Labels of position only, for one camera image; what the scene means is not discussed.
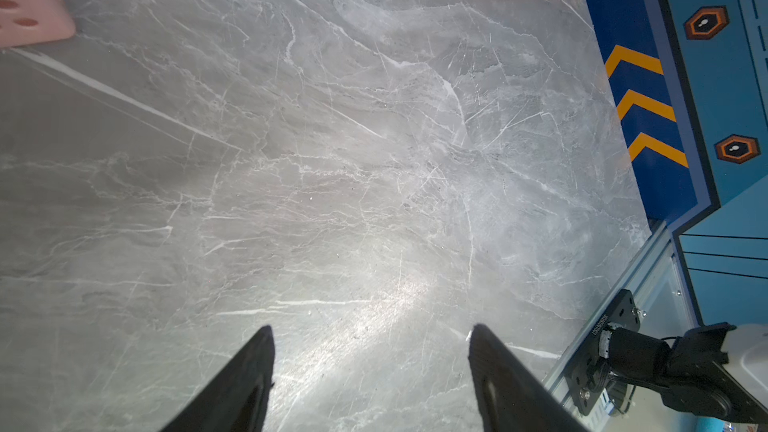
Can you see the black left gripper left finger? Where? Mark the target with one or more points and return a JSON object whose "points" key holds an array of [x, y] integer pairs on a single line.
{"points": [[236, 399]]}

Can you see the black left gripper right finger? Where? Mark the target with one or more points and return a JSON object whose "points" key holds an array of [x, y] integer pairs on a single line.
{"points": [[509, 397]]}

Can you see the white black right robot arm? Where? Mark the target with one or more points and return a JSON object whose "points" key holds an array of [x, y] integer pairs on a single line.
{"points": [[717, 371]]}

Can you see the pink perforated plastic basket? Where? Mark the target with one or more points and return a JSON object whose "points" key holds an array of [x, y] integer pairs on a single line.
{"points": [[26, 22]]}

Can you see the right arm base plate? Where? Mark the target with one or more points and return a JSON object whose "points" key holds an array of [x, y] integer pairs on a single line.
{"points": [[586, 373]]}

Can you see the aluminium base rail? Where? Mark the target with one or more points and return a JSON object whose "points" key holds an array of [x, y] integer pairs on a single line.
{"points": [[650, 301]]}

